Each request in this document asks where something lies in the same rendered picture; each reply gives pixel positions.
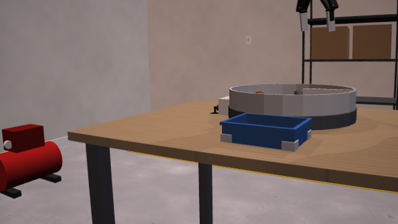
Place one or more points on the dark grey metal bushing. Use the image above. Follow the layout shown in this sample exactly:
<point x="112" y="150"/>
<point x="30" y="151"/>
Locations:
<point x="298" y="92"/>

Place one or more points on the blue rectangular tray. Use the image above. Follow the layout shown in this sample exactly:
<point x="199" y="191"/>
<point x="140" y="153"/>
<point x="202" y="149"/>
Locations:
<point x="263" y="130"/>

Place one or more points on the grey round turntable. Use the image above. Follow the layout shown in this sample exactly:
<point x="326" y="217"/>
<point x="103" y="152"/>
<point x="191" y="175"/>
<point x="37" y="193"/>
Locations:
<point x="328" y="111"/>

